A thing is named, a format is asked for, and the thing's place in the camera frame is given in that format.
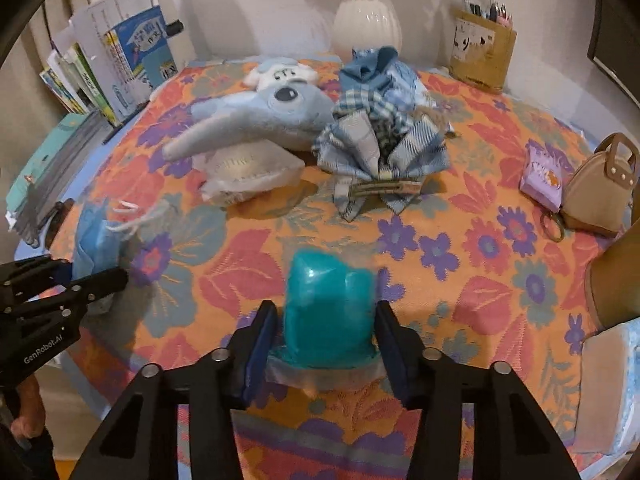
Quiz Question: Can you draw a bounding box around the blue plaid cloth bundle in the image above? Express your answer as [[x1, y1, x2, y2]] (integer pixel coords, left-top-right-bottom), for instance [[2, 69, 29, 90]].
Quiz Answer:
[[312, 46, 450, 221]]

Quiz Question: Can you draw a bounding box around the white ceramic vase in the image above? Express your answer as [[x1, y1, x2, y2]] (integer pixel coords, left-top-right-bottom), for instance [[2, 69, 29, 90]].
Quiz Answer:
[[331, 0, 402, 63]]

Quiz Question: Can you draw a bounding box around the grey elephant plush toy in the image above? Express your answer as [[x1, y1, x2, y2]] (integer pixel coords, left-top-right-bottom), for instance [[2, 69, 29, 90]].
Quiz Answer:
[[163, 80, 334, 162]]

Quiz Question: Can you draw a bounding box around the tan small handbag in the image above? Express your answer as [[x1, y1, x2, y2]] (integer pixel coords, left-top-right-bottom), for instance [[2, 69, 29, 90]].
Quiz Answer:
[[540, 132, 639, 243]]

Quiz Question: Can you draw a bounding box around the brown pen holder box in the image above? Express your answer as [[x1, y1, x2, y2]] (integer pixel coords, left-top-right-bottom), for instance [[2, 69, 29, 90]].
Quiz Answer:
[[449, 0, 518, 94]]

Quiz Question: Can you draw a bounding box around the stack of books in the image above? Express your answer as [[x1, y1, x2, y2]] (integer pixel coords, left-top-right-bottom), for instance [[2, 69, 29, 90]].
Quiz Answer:
[[6, 0, 183, 248]]

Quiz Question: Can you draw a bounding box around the large wall television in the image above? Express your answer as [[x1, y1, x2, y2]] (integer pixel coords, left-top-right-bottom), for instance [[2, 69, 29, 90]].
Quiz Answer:
[[588, 0, 639, 106]]

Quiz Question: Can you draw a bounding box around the purple tissue packet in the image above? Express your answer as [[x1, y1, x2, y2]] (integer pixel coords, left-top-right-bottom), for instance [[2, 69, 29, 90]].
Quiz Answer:
[[518, 140, 575, 212]]

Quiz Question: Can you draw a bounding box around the floral orange tablecloth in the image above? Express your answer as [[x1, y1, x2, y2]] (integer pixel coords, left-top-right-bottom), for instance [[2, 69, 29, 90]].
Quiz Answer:
[[46, 56, 622, 480]]

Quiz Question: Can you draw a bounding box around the white plush toy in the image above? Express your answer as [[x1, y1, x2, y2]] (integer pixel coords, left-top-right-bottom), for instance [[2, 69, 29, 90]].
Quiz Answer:
[[243, 58, 319, 91]]

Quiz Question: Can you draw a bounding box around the tissue pack with blue logo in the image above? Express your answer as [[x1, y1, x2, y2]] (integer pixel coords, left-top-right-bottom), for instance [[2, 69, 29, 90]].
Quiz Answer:
[[574, 318, 639, 455]]

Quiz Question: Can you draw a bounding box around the teal slime bag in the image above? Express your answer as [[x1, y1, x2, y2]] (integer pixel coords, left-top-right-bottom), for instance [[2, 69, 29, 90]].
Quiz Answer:
[[266, 248, 385, 392]]

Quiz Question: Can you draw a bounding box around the white small pillow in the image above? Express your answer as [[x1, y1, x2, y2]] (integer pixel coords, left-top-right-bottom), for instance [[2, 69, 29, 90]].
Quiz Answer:
[[192, 140, 305, 206]]

